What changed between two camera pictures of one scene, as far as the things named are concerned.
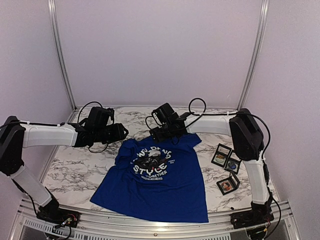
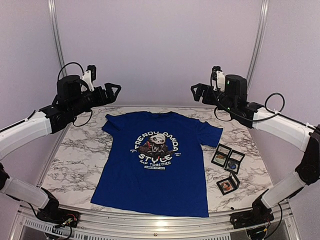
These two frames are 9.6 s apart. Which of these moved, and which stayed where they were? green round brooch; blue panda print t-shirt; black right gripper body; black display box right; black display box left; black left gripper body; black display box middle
Moved: black left gripper body; black right gripper body; blue panda print t-shirt
Stayed: black display box middle; green round brooch; black display box right; black display box left
